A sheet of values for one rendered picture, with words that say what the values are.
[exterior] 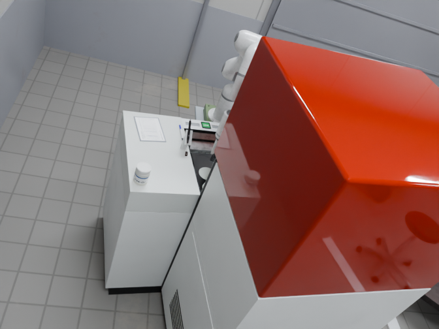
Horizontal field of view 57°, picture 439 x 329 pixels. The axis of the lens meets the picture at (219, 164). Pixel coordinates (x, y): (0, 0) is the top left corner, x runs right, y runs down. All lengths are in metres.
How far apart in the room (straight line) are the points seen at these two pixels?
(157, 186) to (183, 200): 0.15
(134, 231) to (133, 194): 0.29
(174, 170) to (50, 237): 1.15
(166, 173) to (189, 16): 2.63
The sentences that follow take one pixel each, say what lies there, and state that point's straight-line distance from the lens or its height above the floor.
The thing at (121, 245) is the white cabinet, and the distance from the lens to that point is 2.28.
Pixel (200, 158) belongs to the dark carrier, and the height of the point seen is 0.90.
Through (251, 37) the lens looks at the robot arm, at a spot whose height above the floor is 1.59.
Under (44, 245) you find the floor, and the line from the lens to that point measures 2.90.
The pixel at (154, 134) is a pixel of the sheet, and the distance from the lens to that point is 2.28.
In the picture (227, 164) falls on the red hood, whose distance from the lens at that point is 1.72.
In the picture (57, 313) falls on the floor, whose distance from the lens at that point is 2.66.
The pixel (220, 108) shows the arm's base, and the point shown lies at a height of 0.98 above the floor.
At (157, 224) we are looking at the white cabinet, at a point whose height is 0.72.
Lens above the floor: 2.38
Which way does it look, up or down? 39 degrees down
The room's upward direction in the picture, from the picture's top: 24 degrees clockwise
